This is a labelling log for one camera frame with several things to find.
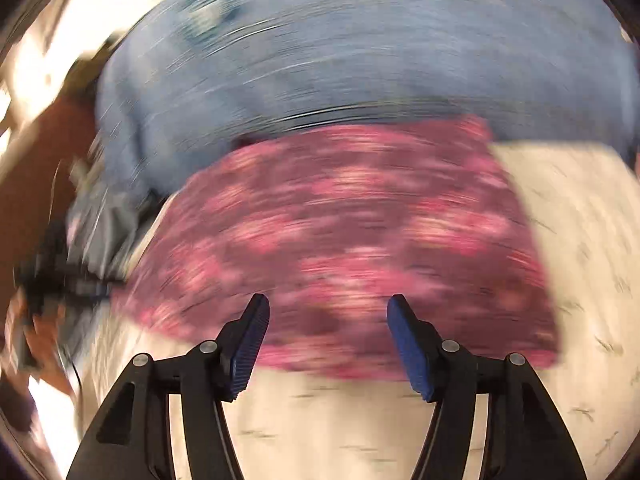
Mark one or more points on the purple floral shirt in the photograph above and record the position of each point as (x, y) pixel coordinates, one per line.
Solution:
(350, 220)

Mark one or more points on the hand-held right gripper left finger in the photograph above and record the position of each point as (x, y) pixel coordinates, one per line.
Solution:
(247, 350)

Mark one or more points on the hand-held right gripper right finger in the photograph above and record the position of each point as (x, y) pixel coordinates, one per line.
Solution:
(410, 350)

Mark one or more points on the olive green cloth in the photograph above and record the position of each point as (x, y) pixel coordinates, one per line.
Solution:
(87, 72)

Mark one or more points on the grey star-pattern blanket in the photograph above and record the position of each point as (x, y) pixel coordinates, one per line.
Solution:
(100, 230)

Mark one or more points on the white floral bed sheet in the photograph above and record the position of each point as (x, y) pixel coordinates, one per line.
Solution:
(590, 240)

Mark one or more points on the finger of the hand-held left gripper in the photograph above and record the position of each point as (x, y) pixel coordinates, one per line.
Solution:
(92, 291)

